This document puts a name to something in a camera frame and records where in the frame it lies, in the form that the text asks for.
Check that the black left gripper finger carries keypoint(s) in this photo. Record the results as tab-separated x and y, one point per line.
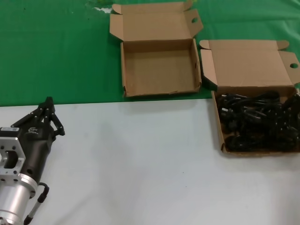
57	124
35	117

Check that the cardboard box with torn front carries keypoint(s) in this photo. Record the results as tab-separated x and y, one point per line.
159	70

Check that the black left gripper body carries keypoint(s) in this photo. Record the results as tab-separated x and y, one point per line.
37	150

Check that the green table cloth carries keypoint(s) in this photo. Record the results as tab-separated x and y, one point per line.
58	51

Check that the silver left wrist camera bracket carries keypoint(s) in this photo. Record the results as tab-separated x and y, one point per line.
14	143

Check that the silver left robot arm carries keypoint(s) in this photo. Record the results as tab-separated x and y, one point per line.
11	199

